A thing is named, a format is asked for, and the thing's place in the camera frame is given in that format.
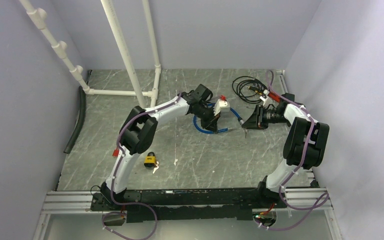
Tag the red cable padlock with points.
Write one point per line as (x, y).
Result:
(115, 153)

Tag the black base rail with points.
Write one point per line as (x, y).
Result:
(241, 203)

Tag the keys of yellow padlock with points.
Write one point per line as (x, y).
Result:
(156, 167)

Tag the yellow padlock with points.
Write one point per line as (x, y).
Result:
(150, 161)

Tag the white PVC pipe frame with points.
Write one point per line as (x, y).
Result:
(38, 18)

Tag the red handled wrench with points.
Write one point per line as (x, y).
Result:
(275, 97)

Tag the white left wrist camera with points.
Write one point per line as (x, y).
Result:
(221, 105)

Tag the aluminium extrusion frame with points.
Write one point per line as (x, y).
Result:
(69, 202)

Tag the blue cable lock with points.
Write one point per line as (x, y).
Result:
(209, 106)

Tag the yellow black screwdriver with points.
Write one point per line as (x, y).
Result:
(258, 91)

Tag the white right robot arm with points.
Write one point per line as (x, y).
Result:
(305, 144)

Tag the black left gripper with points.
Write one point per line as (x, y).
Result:
(211, 124)

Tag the small keys of blue lock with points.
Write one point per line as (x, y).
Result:
(245, 132)

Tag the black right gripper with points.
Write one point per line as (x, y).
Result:
(252, 123)

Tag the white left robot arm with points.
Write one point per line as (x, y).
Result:
(138, 131)

